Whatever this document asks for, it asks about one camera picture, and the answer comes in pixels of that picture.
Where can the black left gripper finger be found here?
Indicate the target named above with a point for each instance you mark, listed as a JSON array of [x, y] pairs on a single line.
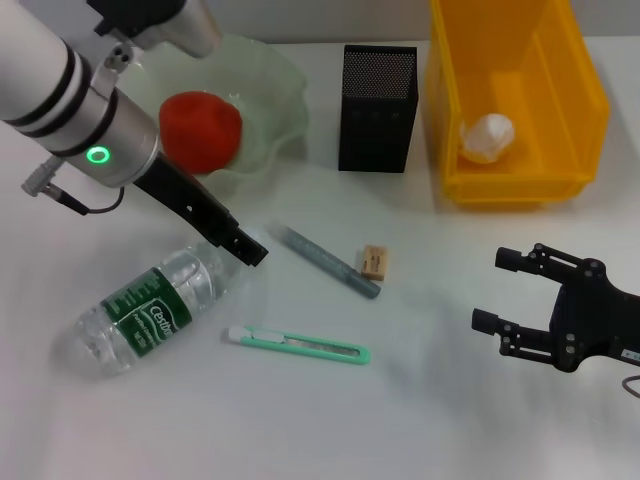
[[247, 247]]

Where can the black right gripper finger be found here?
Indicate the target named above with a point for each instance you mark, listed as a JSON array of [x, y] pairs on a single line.
[[507, 257], [485, 320]]

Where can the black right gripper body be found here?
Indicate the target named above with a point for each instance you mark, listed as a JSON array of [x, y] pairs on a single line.
[[595, 315]]

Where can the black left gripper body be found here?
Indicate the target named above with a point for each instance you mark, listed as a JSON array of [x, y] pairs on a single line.
[[185, 195]]

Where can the red tomato-like ball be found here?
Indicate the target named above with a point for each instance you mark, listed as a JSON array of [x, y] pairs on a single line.
[[200, 130]]

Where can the clear green-label water bottle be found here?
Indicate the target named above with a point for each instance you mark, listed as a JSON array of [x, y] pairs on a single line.
[[150, 310]]

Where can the white paper ball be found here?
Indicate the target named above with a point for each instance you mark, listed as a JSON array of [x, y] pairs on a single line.
[[487, 137]]

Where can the grey marker pen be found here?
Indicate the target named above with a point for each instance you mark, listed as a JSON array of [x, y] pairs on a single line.
[[325, 260]]

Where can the green utility knife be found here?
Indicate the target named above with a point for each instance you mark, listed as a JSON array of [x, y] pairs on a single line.
[[300, 345]]

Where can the tan eraser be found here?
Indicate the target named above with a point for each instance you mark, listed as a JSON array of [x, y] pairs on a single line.
[[374, 262]]

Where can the green wavy glass fruit plate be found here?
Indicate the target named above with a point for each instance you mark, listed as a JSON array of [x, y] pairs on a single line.
[[270, 100]]

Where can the black mesh pen holder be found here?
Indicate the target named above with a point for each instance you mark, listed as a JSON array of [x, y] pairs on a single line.
[[375, 130]]

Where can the yellow plastic bin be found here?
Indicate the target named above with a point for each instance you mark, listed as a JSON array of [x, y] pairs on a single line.
[[550, 75]]

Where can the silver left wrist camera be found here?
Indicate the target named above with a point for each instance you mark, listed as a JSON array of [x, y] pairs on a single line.
[[190, 30]]

